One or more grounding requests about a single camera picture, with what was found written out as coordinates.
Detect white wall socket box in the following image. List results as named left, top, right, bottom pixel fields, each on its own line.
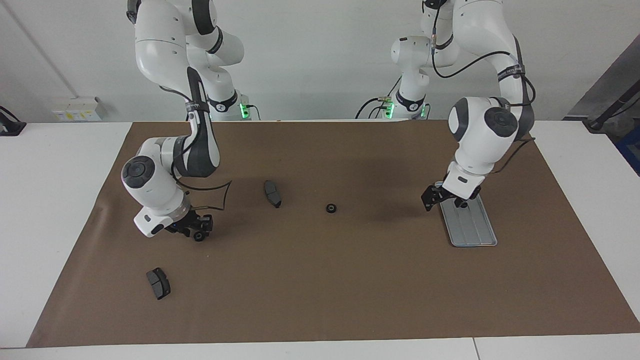
left=52, top=96, right=107, bottom=122

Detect blue crate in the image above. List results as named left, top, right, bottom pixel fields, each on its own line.
left=616, top=131, right=640, bottom=176

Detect silver metal tray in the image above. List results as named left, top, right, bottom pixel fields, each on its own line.
left=434, top=181, right=499, bottom=248

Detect short dark grey brake pad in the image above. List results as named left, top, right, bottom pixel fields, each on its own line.
left=146, top=267, right=172, bottom=301

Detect black left base cables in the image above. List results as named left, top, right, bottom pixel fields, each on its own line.
left=355, top=75, right=404, bottom=120

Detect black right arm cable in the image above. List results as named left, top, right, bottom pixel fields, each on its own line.
left=159, top=85, right=234, bottom=212

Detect black stand pole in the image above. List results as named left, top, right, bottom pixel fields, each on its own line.
left=582, top=80, right=640, bottom=133

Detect black table clamp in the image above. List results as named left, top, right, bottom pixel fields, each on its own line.
left=0, top=106, right=27, bottom=137

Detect brown paper table mat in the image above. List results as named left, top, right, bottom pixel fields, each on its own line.
left=26, top=120, right=640, bottom=349

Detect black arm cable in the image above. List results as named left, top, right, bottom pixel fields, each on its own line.
left=429, top=0, right=537, bottom=175
left=159, top=85, right=234, bottom=212

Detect long dark grey brake pad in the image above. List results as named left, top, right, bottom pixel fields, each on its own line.
left=263, top=180, right=283, bottom=209

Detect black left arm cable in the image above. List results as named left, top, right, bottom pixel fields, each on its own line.
left=429, top=0, right=537, bottom=175

